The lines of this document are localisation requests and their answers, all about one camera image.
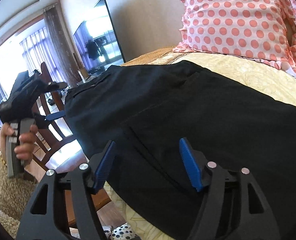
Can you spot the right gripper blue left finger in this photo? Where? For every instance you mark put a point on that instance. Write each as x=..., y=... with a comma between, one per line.
x=45, y=216

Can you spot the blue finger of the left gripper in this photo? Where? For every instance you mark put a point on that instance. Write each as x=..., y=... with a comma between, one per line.
x=43, y=121
x=52, y=86

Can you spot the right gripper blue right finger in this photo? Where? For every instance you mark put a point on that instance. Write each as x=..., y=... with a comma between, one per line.
x=233, y=206

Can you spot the black pants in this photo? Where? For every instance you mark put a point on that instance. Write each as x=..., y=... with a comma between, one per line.
x=147, y=109

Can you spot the beige fluffy sleeve forearm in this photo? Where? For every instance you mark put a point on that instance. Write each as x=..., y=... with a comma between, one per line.
x=14, y=196

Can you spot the brown window curtain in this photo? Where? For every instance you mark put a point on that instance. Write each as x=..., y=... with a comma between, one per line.
x=61, y=43

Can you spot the wooden chair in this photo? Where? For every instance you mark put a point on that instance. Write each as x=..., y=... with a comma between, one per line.
x=57, y=149

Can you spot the black flat television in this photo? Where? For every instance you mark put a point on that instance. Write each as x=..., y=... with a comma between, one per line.
x=97, y=42

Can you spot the yellow patterned bedspread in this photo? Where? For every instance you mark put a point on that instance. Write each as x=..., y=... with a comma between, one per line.
x=265, y=79

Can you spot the left pink polka-dot pillow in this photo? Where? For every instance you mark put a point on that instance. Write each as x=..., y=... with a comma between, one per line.
x=254, y=29

